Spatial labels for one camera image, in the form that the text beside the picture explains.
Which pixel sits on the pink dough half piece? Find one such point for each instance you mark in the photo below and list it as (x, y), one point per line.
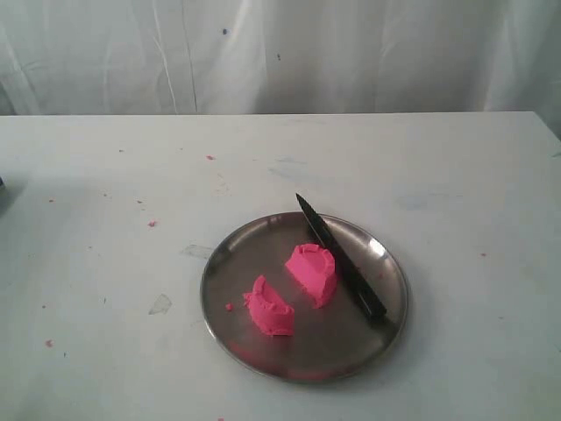
(268, 311)

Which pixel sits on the black serrated knife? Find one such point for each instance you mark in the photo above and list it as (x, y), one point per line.
(358, 289)

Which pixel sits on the round stainless steel plate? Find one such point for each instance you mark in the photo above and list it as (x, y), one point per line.
(328, 343)

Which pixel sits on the white backdrop curtain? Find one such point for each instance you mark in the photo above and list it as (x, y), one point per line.
(214, 57)

